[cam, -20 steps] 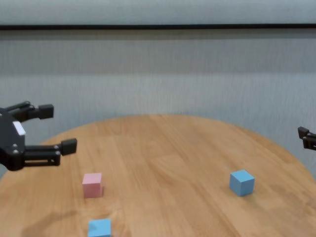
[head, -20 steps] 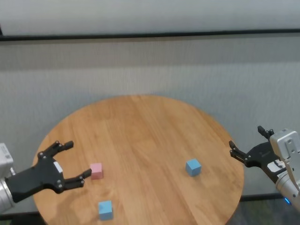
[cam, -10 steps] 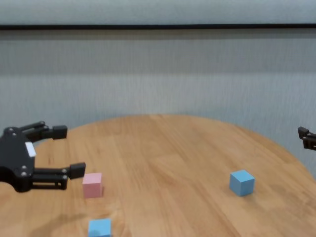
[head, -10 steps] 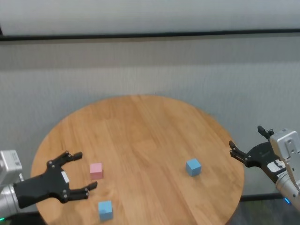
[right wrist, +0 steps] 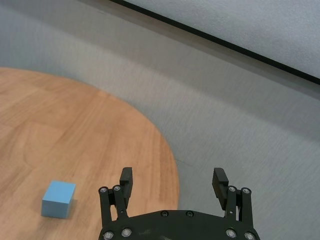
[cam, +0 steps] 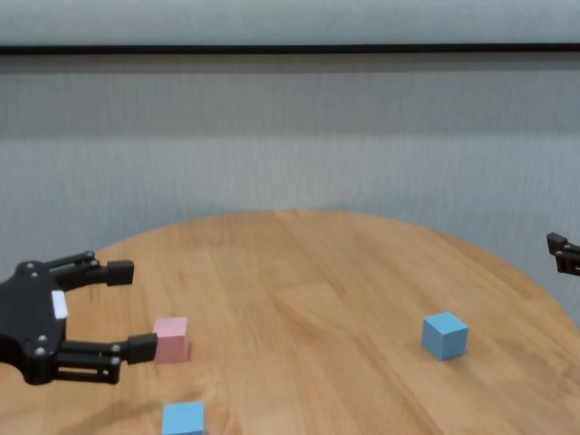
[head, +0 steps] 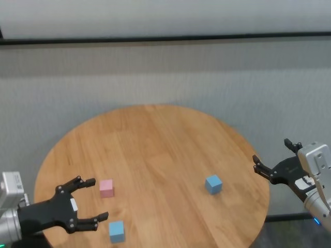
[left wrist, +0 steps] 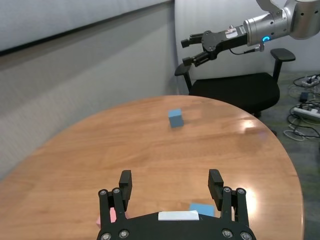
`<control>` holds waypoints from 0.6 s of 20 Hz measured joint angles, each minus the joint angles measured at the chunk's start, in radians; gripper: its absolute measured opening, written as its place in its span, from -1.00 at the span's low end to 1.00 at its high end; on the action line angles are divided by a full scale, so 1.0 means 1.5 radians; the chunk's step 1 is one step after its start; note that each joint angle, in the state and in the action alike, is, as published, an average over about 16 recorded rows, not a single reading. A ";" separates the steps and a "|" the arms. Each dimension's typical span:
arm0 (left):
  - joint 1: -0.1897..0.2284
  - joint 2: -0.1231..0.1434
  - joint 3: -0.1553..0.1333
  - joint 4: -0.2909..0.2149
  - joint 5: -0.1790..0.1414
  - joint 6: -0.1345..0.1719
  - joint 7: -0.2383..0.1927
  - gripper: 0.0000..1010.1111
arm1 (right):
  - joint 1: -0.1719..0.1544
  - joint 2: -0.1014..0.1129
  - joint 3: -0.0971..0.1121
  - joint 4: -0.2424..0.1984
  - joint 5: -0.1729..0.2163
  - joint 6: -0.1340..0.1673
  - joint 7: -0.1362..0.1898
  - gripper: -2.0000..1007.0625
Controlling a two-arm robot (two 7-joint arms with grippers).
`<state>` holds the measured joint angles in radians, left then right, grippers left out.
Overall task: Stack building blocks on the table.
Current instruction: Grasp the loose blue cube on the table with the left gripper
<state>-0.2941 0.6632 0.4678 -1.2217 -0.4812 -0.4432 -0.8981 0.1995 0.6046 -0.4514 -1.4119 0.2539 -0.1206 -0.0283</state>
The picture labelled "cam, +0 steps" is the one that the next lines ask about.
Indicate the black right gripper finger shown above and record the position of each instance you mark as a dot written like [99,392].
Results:
[564,258]

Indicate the blue wooden cube block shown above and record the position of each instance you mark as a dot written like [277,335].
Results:
[443,335]
[183,419]

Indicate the black wall strip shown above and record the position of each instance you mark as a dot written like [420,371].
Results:
[290,49]

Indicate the pink wooden cube block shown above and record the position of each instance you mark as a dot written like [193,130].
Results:
[174,337]

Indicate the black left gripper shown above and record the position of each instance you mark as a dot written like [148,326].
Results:
[31,321]

